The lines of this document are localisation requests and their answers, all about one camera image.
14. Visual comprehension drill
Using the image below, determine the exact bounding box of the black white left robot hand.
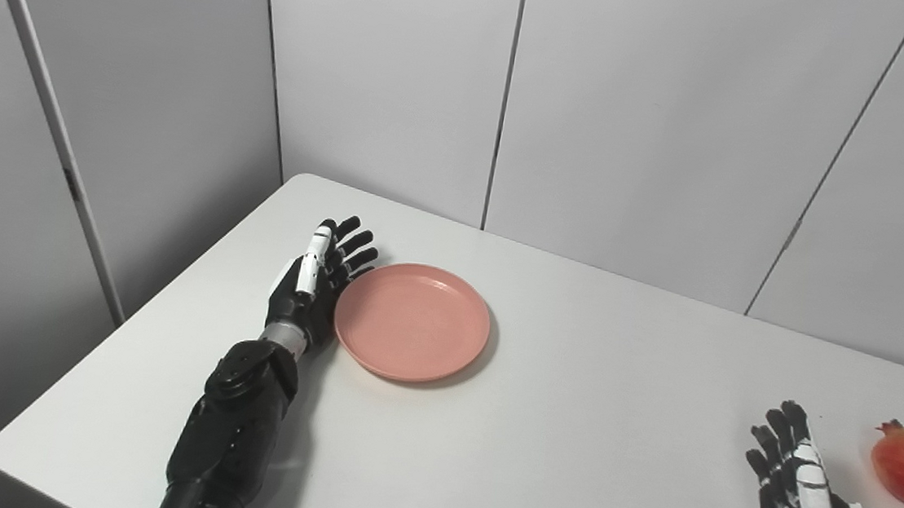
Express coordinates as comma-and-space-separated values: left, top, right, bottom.
262, 208, 383, 360

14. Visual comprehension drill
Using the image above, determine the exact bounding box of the pink round plate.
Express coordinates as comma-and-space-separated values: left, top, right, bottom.
329, 256, 496, 390

